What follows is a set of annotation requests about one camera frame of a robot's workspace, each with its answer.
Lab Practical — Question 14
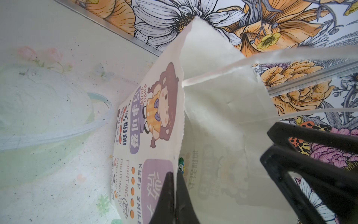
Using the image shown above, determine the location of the green snack packet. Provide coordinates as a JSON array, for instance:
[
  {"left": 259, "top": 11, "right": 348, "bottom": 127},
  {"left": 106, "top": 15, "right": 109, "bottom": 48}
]
[{"left": 178, "top": 157, "right": 185, "bottom": 174}]

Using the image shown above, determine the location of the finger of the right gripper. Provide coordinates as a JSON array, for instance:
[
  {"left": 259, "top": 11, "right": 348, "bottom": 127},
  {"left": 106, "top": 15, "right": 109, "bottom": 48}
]
[
  {"left": 267, "top": 122, "right": 358, "bottom": 154},
  {"left": 260, "top": 146, "right": 358, "bottom": 224}
]

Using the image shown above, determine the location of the white patterned paper bag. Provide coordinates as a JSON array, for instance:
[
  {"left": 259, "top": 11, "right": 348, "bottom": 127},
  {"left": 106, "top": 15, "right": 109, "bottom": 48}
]
[{"left": 111, "top": 17, "right": 358, "bottom": 224}]

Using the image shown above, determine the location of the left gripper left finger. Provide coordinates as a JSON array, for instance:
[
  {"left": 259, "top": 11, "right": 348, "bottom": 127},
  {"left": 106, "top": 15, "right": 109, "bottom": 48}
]
[{"left": 149, "top": 172, "right": 174, "bottom": 224}]

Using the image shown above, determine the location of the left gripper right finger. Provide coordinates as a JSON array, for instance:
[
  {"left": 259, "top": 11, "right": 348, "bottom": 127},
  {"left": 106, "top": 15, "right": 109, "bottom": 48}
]
[{"left": 175, "top": 170, "right": 200, "bottom": 224}]

